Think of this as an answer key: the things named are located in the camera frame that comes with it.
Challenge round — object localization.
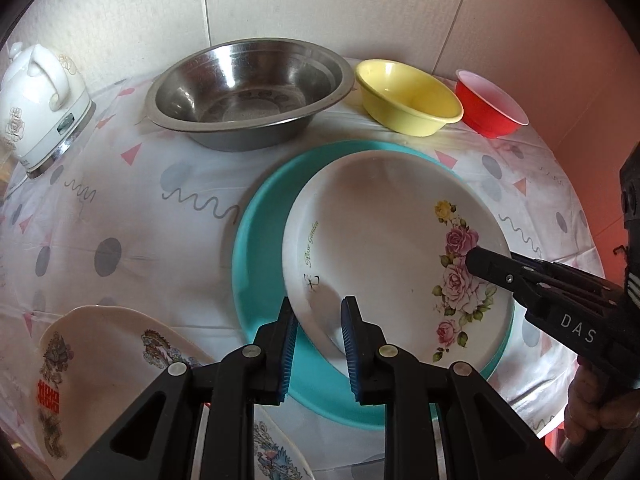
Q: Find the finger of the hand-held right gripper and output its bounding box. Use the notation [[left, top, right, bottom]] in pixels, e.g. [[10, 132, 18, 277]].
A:
[[465, 246, 626, 312]]

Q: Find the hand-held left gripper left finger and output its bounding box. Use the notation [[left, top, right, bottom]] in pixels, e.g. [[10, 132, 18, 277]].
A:
[[65, 297, 301, 480]]

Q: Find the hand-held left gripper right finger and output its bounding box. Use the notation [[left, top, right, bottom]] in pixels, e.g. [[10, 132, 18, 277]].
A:
[[340, 296, 567, 480]]

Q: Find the white rose print plate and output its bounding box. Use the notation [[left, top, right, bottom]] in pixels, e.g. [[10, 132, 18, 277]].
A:
[[283, 150, 516, 378]]

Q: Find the red plastic bowl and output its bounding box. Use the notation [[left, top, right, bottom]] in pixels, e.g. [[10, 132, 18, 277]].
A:
[[454, 70, 530, 139]]

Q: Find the person's right hand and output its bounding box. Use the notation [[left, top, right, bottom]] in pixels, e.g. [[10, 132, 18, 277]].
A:
[[564, 364, 640, 443]]

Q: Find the teal plastic plate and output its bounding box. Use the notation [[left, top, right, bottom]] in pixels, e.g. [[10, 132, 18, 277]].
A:
[[232, 140, 516, 432]]

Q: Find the white dragon print plate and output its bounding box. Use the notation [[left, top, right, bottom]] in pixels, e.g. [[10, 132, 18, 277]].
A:
[[37, 305, 317, 480]]

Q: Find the yellow plastic bowl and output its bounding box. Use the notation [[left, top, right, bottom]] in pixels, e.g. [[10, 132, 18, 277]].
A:
[[354, 59, 464, 138]]

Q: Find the white geometric print tablecloth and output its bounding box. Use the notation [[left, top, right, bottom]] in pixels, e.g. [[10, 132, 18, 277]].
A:
[[0, 55, 607, 480]]

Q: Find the stainless steel bowl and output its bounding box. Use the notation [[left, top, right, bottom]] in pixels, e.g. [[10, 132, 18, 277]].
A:
[[145, 39, 357, 153]]

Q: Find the white ceramic electric kettle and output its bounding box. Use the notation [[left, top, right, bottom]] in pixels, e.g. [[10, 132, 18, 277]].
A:
[[0, 42, 97, 181]]

